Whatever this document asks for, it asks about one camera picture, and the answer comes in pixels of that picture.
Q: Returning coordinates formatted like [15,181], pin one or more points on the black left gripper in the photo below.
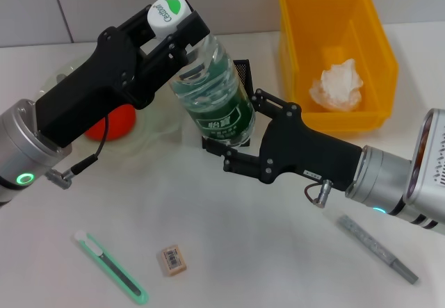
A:
[94,85]

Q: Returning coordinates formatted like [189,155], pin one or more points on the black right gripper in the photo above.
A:
[306,155]

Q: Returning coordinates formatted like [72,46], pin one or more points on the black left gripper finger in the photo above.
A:
[194,30]

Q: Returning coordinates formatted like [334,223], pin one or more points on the clear green-label water bottle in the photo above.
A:
[212,92]

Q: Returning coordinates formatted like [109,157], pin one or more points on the white paper ball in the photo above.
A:
[339,85]

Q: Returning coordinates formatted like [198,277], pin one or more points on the orange fruit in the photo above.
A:
[118,127]

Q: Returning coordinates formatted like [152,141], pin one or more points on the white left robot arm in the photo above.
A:
[21,155]

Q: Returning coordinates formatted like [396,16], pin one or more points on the black mesh pen holder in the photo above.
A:
[243,71]

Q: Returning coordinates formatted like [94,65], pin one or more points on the translucent glass fruit plate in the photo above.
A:
[156,127]

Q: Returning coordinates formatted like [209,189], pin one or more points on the beige eraser with barcode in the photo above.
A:
[174,261]

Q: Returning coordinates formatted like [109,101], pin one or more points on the grey glitter pen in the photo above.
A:
[375,247]

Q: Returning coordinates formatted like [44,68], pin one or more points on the yellow plastic bin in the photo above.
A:
[299,61]

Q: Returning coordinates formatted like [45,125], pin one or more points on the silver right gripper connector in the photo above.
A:
[322,191]

